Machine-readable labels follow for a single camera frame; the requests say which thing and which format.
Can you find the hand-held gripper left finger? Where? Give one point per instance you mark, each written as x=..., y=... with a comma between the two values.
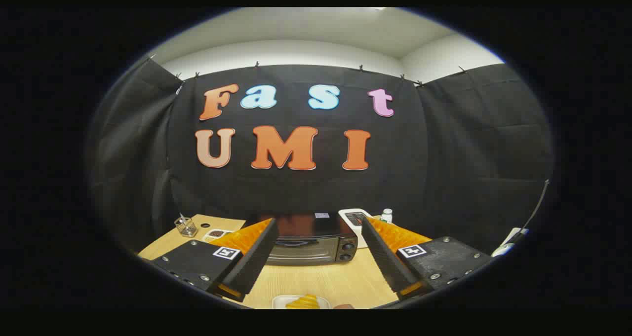
x=256, y=257

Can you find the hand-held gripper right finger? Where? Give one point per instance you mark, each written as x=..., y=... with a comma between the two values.
x=382, y=257

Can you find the black toaster oven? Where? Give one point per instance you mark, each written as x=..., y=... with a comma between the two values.
x=306, y=242

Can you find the yellow croissant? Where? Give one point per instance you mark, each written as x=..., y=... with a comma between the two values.
x=302, y=303

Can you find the white bottle with green label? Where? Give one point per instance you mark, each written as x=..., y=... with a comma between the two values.
x=386, y=216

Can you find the white divided snack dish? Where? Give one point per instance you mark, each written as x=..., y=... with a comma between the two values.
x=215, y=235

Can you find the white oval plate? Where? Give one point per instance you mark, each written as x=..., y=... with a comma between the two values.
x=277, y=302

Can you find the white countertop appliance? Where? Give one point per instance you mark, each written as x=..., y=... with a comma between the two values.
x=346, y=212

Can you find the black backdrop cloth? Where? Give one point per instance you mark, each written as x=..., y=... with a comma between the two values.
x=296, y=193

